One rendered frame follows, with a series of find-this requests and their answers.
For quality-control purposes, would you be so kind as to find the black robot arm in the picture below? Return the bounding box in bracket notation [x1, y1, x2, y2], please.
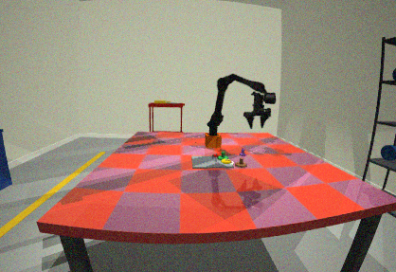
[207, 74, 276, 136]

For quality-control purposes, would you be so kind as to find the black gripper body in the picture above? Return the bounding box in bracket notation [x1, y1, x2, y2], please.
[243, 103, 271, 118]

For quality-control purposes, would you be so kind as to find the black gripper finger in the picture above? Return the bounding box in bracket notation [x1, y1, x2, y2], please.
[245, 117, 254, 129]
[261, 117, 269, 127]

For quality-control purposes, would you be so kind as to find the brown gear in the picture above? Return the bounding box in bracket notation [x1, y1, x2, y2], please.
[235, 157, 247, 167]

